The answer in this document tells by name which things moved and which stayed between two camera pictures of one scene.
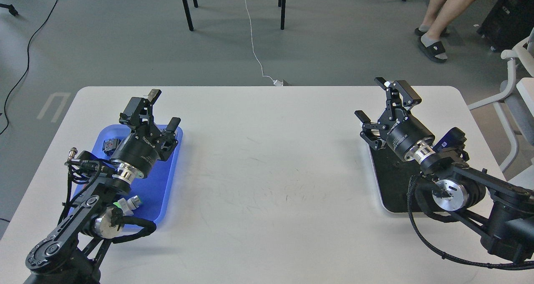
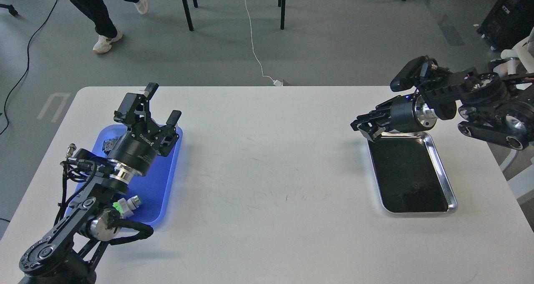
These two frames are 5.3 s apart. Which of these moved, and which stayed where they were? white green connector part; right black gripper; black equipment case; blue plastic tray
Moved: right black gripper
Stayed: white green connector part; black equipment case; blue plastic tray
